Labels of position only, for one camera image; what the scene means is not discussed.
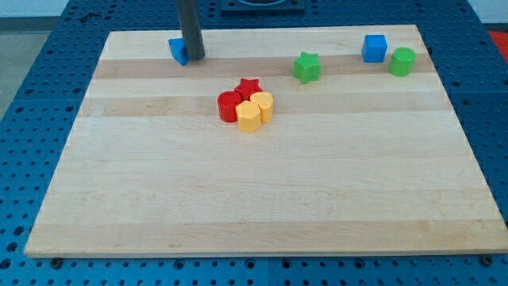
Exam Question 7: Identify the yellow hexagon block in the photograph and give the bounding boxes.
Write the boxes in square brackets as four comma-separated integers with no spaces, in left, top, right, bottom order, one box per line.
[236,101,261,133]

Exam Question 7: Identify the yellow heart block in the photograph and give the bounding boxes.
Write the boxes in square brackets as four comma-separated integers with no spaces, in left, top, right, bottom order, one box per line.
[250,91,274,123]

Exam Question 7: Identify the red cylinder block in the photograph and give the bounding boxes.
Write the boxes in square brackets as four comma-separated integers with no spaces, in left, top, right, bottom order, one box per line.
[217,91,242,122]

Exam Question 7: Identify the red star block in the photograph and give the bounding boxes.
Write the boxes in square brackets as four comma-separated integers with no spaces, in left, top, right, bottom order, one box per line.
[234,78,263,101]

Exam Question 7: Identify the light wooden board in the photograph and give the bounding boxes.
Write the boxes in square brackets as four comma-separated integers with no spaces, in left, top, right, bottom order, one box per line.
[25,25,507,258]

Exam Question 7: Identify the green star block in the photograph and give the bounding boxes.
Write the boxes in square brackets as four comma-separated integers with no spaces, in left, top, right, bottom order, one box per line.
[293,52,321,84]

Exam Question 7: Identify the blue triangular block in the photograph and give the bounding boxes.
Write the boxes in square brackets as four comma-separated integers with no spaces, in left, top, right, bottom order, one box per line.
[167,37,189,66]

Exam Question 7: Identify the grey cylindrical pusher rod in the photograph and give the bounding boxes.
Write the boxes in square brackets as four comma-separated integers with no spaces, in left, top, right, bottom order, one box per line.
[175,0,206,61]

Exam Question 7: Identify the blue cube block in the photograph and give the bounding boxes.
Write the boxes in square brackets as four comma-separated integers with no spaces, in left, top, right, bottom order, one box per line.
[361,34,387,63]

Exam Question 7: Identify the green cylinder block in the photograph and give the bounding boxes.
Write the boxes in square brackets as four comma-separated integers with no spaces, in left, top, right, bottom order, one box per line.
[388,47,416,77]

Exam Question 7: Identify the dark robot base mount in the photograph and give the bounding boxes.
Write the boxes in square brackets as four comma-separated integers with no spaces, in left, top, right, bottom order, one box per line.
[220,0,306,14]

